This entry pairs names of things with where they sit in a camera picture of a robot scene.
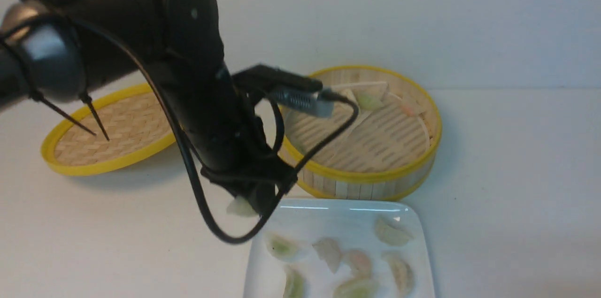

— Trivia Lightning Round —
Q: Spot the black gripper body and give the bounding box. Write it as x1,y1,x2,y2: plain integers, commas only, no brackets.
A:
157,61,293,215

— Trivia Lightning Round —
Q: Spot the green dumpling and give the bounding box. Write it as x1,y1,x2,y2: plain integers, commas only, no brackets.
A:
226,196,258,218
355,92,384,112

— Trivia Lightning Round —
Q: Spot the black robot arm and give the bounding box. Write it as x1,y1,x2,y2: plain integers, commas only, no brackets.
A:
1,0,303,217

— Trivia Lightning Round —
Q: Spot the green dumpling plate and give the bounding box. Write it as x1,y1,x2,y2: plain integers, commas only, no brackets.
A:
283,267,305,298
265,235,301,262
333,277,379,298

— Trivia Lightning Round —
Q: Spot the white square plate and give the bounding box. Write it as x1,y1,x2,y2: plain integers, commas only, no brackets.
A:
243,199,437,298

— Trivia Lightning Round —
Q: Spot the white dumpling plate centre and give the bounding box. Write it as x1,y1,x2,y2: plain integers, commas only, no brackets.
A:
313,237,343,274

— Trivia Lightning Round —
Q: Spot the white dumpling plate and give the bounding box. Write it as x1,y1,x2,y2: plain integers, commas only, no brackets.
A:
383,252,415,298
373,215,414,247
313,237,343,274

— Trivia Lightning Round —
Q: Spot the green dumpling plate bottom left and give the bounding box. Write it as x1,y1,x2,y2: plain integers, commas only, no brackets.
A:
283,267,305,298

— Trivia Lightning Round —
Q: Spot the white dumpling plate top right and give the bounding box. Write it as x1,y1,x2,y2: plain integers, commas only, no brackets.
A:
373,215,414,247

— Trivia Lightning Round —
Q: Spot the pink dumpling on plate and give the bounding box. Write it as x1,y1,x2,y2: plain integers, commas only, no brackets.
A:
343,249,373,277

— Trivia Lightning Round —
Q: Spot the green dumpling plate bottom centre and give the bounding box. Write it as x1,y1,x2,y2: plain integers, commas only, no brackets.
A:
333,277,379,298

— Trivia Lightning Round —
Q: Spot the yellow rimmed bamboo steamer lid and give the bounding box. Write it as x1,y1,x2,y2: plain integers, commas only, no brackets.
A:
40,84,175,176

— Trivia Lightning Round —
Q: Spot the white dumpling in steamer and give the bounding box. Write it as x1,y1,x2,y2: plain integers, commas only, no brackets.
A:
340,88,361,109

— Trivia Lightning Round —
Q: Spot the white steamer liner paper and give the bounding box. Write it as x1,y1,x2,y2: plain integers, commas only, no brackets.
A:
284,81,430,173

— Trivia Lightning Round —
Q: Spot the yellow rimmed bamboo steamer basket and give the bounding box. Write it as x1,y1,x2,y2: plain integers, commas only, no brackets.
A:
298,66,442,200

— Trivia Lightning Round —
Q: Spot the pink dumpling in steamer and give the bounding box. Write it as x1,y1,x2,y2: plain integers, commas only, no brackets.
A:
400,95,427,117

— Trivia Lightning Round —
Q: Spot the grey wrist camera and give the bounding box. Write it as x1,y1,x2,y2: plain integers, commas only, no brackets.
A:
232,64,335,118

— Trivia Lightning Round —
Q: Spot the black cable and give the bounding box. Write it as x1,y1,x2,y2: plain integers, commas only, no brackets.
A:
70,16,360,245

